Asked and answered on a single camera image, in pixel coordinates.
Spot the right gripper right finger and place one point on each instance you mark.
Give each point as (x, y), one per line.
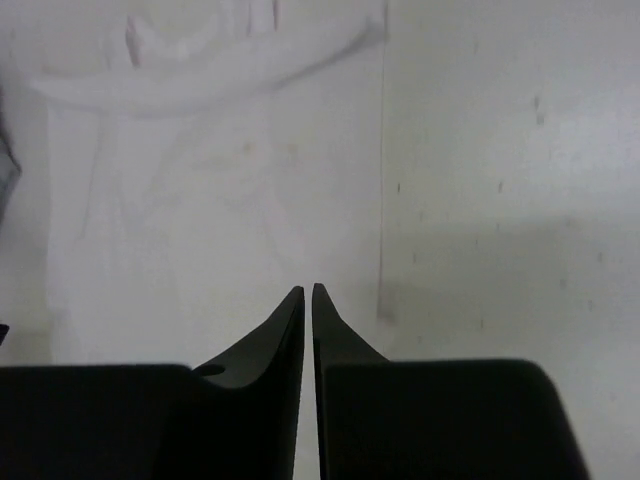
(452, 419)

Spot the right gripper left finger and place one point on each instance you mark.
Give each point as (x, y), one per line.
(233, 417)

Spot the white tank top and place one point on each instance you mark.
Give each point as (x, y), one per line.
(221, 156)

